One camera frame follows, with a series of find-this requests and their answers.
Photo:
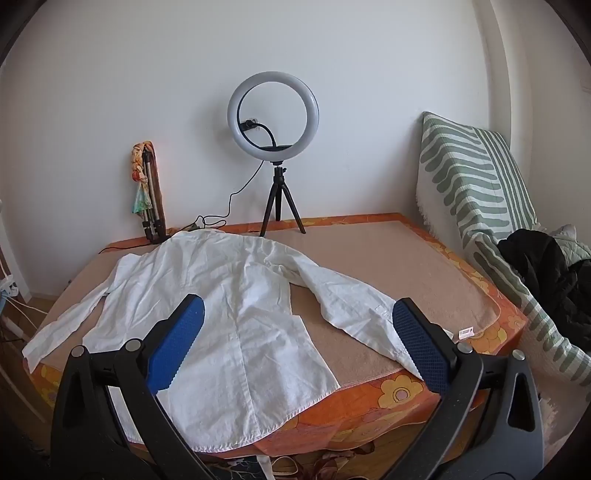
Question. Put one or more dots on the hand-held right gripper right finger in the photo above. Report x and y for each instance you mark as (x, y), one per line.
(418, 344)

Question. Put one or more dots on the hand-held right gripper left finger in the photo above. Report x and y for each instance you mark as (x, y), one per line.
(182, 337)

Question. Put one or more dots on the white long-sleeved shirt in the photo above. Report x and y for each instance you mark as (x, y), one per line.
(231, 300)

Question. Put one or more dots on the orange floral bedsheet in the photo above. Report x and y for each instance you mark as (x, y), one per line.
(369, 406)

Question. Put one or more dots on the beige blanket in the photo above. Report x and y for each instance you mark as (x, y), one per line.
(369, 258)

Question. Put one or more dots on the dark patterned bag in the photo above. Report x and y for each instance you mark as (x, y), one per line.
(240, 468)

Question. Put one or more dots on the black jacket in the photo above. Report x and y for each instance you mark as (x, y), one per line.
(540, 267)

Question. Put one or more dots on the brown board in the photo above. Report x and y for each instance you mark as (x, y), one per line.
(159, 184)

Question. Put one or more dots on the folded silver tripod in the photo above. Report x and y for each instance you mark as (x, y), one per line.
(148, 184)

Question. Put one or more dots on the colourful scarf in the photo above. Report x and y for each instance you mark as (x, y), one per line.
(137, 170)

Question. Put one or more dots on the green striped white throw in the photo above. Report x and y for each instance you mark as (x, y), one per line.
(461, 170)

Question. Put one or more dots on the white power strip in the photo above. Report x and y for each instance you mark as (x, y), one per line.
(8, 286)

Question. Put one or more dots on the pale quilted jacket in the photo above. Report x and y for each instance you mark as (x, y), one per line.
(572, 240)

